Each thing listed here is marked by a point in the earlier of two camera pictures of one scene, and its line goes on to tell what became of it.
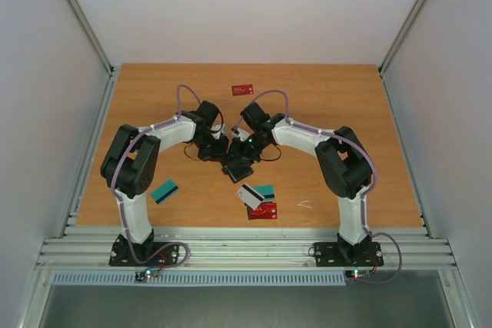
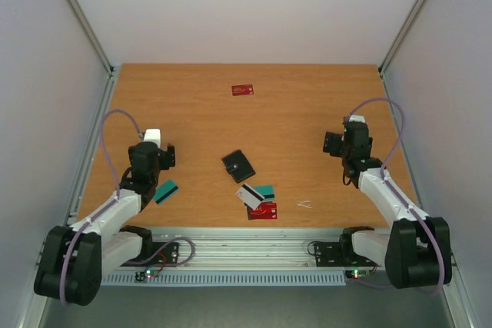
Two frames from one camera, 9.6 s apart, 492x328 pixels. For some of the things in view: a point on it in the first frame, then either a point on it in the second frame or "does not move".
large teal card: (265, 190) does not move
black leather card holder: (238, 171) does not move
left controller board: (142, 276) does not move
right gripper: (239, 157) to (331, 144)
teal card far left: (164, 190) does not move
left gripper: (219, 155) to (168, 157)
